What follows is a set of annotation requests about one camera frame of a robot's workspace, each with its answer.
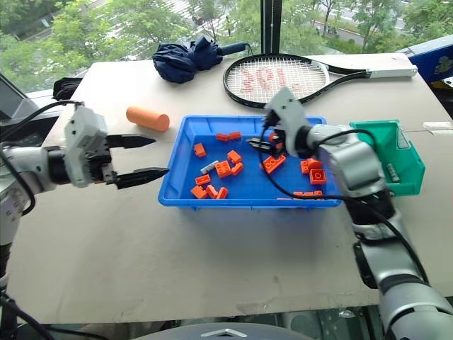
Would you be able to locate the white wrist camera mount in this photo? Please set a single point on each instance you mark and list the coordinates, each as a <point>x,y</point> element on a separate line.
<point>288,113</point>
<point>83,141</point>

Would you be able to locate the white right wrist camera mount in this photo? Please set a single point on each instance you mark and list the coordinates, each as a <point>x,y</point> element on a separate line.
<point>288,113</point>

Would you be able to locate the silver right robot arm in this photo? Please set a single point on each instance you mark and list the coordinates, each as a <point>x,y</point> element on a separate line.
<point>354,159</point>

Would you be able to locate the blue plastic bin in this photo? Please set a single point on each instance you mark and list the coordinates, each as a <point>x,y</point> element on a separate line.
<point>247,187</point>

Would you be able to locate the rounded orange toy brick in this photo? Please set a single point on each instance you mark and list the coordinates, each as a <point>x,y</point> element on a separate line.
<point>314,164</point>

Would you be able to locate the dark monitor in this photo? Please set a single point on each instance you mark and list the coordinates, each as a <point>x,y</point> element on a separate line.
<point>12,101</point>

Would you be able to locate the navy folded umbrella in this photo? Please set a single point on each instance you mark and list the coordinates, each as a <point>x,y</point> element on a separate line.
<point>184,60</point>

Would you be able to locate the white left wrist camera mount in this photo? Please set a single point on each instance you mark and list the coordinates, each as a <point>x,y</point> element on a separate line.
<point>83,141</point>

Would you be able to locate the white paper label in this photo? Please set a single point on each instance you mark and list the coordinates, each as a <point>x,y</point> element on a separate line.
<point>439,126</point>

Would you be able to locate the black window frame post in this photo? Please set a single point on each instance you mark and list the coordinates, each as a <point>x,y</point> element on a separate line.
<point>270,26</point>

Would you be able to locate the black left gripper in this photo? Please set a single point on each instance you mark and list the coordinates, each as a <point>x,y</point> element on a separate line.
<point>102,164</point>

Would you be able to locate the black white tennis racket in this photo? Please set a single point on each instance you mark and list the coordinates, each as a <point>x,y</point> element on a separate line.
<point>389,73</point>

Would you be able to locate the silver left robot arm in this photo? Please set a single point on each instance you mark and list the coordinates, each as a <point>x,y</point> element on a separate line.
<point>24,161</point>

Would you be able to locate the green plastic bin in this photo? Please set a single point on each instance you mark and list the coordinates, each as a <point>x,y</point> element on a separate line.
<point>375,134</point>

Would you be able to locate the blue box with yellow print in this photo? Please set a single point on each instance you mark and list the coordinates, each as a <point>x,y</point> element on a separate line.
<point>435,60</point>

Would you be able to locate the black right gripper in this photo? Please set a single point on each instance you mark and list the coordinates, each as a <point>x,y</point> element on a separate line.
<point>279,145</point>

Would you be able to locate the flat orange toy plate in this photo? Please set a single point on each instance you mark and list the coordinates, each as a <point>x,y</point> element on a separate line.
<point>308,193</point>

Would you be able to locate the square orange toy brick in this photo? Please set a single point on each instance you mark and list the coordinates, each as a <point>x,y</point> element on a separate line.
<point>318,176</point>

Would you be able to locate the large orange toy brick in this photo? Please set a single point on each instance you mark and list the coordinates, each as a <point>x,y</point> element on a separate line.
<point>274,164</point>

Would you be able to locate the grey brick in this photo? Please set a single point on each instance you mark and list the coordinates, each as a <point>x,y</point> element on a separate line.
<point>209,167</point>
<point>393,173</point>

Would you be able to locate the black bag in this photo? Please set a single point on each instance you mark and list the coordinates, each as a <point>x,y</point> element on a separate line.
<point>67,88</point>

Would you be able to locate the dark rounded shape with chevron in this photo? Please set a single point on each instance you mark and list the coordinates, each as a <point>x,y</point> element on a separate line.
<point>226,333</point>

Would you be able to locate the orange foam cylinder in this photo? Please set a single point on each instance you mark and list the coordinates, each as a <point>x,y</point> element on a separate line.
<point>148,118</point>

